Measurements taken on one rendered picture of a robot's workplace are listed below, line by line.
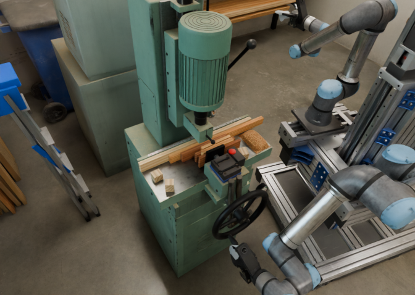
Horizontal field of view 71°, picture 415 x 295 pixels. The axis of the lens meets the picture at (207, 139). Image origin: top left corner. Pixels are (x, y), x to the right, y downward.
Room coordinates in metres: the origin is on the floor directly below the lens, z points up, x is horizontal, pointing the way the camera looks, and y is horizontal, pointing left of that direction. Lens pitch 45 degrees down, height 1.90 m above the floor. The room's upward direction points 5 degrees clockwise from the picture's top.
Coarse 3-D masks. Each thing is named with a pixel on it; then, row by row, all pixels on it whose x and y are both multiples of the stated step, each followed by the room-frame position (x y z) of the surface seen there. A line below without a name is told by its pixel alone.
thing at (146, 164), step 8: (240, 120) 1.10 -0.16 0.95; (248, 120) 1.11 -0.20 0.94; (224, 128) 1.03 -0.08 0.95; (184, 144) 0.90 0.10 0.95; (192, 144) 0.92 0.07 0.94; (168, 152) 0.85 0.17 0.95; (144, 160) 0.79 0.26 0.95; (152, 160) 0.80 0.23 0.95; (160, 160) 0.82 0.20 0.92; (168, 160) 0.84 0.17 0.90; (144, 168) 0.78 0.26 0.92
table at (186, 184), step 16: (240, 144) 0.98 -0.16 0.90; (192, 160) 0.86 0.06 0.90; (256, 160) 0.93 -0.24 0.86; (144, 176) 0.75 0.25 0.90; (176, 176) 0.76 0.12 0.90; (192, 176) 0.77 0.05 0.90; (160, 192) 0.68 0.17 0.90; (176, 192) 0.68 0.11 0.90; (192, 192) 0.71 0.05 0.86; (208, 192) 0.72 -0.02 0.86; (160, 208) 0.63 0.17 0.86
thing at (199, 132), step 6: (186, 114) 0.97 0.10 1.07; (192, 114) 0.98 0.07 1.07; (186, 120) 0.95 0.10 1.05; (192, 120) 0.94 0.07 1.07; (186, 126) 0.95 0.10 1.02; (192, 126) 0.91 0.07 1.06; (198, 126) 0.90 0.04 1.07; (204, 126) 0.91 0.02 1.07; (210, 126) 0.91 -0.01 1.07; (192, 132) 0.91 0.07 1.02; (198, 132) 0.87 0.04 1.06; (204, 132) 0.88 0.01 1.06; (210, 132) 0.90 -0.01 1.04; (198, 138) 0.87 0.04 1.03; (204, 138) 0.88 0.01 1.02
